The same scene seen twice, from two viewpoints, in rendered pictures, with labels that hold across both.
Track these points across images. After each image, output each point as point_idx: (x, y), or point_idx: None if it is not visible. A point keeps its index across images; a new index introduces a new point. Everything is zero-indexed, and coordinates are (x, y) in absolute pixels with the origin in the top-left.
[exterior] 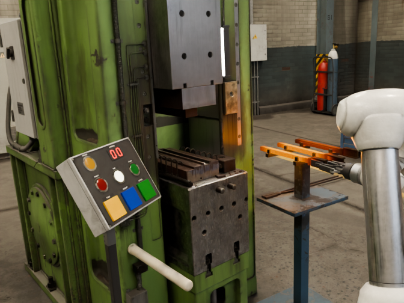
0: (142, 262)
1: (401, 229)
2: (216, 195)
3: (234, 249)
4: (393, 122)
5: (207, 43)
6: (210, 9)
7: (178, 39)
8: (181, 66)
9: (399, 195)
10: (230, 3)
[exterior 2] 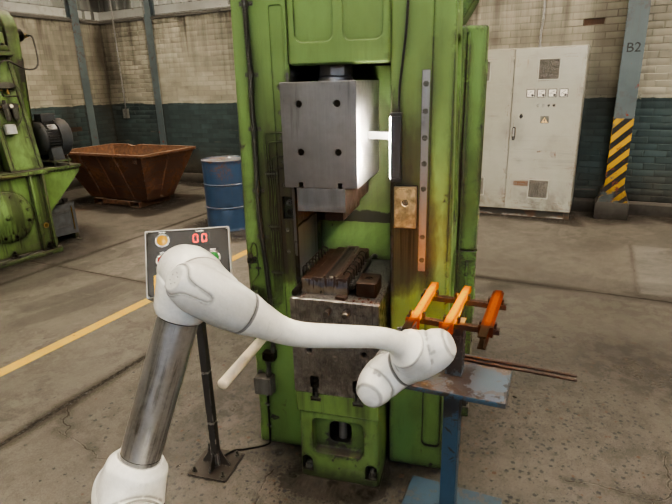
0: (271, 351)
1: (142, 407)
2: (327, 317)
3: (355, 389)
4: (159, 290)
5: (334, 139)
6: (340, 98)
7: (293, 133)
8: (296, 163)
9: (152, 372)
10: (415, 82)
